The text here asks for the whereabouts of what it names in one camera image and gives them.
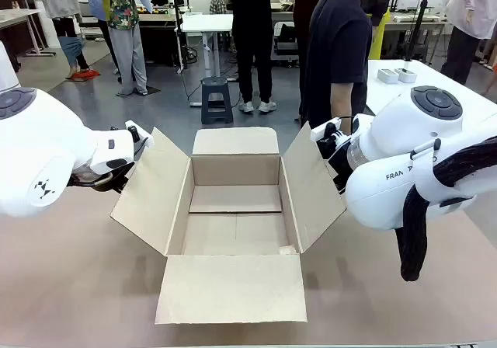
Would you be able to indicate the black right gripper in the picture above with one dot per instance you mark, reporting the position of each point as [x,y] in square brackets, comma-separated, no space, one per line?
[338,161]

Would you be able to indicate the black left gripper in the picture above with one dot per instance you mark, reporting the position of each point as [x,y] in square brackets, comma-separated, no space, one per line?
[122,175]

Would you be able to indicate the brown cardboard box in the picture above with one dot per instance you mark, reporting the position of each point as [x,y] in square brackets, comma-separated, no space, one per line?
[233,289]

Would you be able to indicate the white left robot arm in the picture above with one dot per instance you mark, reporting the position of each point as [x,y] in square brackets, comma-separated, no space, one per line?
[46,142]

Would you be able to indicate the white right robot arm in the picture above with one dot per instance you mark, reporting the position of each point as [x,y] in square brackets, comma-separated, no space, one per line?
[388,192]

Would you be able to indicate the person's right forearm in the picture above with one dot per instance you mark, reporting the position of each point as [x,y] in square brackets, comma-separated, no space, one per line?
[341,99]

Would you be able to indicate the white rounded table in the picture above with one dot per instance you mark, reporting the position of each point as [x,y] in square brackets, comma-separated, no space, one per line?
[388,97]

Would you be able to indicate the small white box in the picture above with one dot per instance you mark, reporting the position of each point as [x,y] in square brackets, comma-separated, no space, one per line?
[407,76]
[387,76]

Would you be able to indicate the person in navy t-shirt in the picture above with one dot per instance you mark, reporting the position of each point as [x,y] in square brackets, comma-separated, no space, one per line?
[334,45]

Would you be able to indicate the black plastic step stool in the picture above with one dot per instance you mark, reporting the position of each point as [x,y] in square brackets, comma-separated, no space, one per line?
[216,99]

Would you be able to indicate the figure in yellow apron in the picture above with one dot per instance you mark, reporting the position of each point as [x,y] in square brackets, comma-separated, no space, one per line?
[380,33]

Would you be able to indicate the black desk with wooden top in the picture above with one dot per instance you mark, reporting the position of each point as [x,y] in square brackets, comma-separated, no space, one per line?
[159,41]

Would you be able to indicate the mannequin in floral shirt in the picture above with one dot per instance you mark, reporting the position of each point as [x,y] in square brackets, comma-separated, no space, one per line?
[124,33]

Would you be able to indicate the person in black clothes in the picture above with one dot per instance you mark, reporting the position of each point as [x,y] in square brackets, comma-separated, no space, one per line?
[252,33]

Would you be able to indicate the black tripod stand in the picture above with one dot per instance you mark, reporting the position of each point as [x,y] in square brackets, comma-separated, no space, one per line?
[178,21]
[419,18]

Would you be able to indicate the white standing desk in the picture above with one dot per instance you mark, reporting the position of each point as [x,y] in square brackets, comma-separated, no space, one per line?
[206,23]

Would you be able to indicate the table with pink legs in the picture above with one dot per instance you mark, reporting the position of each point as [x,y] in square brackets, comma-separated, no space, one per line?
[19,14]

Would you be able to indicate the person in pale pink shirt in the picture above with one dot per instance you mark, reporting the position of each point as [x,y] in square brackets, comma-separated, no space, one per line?
[466,14]

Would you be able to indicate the person in plaid shirt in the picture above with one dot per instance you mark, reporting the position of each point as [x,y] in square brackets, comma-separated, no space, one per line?
[218,3]

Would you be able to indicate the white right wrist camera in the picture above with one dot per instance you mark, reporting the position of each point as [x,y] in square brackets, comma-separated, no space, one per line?
[320,129]

